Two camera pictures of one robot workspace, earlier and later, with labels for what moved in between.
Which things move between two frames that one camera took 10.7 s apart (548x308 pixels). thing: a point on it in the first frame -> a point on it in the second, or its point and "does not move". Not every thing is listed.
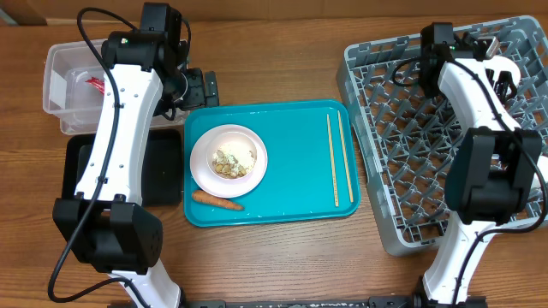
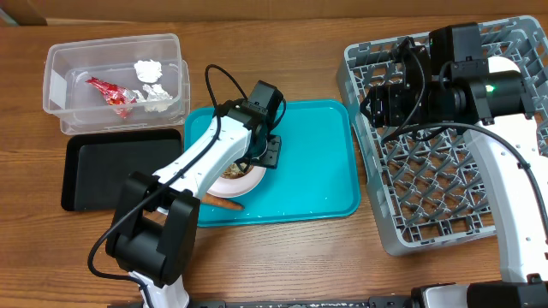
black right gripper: x=502 y=85 -> x=385 y=108
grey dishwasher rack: x=405 y=134 does not move
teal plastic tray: x=313 y=150 does not move
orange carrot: x=206 y=197 does not move
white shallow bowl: x=499 y=63 does not move
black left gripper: x=199 y=97 -> x=271 y=159
